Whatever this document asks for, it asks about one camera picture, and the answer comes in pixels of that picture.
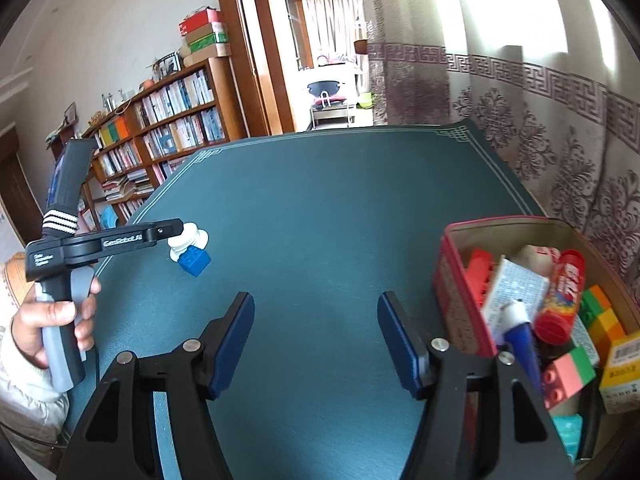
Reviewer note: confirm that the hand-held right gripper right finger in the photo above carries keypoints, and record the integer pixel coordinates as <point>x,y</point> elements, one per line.
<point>397,345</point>

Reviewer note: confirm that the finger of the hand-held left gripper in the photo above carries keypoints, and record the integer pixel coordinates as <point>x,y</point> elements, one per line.
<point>167,230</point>

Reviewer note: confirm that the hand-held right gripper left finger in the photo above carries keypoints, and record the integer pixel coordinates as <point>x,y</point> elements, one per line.
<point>232,345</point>

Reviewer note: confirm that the blue building block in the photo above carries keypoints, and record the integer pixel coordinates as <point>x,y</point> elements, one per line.
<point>194,262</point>

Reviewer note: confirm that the red rectangular box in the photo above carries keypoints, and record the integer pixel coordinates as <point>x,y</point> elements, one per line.
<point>452,280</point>

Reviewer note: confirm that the blue and white tube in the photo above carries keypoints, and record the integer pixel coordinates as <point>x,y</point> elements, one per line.
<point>522,340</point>

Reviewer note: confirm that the long white printed box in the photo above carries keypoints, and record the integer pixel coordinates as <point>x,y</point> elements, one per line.
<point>515,285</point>

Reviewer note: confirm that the pink and green building block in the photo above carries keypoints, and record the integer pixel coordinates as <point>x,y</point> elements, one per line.
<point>565,380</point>

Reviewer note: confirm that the colourful red packet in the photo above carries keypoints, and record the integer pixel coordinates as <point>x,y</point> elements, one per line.
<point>562,290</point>

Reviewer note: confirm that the small teal box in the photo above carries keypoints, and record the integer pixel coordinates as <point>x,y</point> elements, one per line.
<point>569,435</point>

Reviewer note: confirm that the large orange building block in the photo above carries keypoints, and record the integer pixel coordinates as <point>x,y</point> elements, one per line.
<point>607,327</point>

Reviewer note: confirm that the yellow and green carton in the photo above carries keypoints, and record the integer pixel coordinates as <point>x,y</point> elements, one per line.
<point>622,375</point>

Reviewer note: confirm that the person's left forearm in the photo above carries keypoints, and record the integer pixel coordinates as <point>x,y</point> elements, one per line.
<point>25,400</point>

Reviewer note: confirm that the green desktop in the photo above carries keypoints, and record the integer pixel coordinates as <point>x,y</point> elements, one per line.
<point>320,200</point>

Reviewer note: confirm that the person's left hand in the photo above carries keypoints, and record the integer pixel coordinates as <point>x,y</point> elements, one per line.
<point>30,325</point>

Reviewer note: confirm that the tan woven object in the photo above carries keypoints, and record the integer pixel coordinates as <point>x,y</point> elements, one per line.
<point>15,277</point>

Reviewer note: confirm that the blue plastic stool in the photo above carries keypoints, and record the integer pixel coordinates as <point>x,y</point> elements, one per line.
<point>108,217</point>

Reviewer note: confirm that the dark wooden cabinet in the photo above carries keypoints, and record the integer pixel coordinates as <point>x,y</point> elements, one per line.
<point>20,185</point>

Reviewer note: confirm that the red building block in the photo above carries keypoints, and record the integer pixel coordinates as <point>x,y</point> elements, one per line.
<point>480,270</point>

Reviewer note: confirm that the rows of books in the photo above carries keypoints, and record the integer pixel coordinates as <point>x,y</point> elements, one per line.
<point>175,95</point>

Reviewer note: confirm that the wooden bookshelf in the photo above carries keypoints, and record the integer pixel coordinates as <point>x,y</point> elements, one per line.
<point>225,100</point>

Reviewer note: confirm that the small white bottle red print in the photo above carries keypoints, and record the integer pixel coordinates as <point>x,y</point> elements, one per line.
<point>537,257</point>

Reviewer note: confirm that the green gift box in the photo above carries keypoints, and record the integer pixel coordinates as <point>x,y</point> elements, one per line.
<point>207,42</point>

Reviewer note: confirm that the small metal table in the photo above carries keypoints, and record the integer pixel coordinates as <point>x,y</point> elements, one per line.
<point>331,112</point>

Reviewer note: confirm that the round black pot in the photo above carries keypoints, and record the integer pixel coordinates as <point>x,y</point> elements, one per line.
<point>327,88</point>

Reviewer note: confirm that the green plastic basin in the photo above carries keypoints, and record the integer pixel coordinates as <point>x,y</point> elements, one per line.
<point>366,100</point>

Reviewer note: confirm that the patterned beige curtain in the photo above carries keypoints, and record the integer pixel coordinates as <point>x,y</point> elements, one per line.
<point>550,135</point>

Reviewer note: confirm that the plain beige curtain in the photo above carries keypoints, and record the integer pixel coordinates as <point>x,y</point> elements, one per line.
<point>332,25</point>

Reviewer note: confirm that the picture frame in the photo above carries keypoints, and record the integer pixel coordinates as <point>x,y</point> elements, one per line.
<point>167,66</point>

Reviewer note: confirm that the wooden door frame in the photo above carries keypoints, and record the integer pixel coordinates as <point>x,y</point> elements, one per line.
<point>235,60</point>

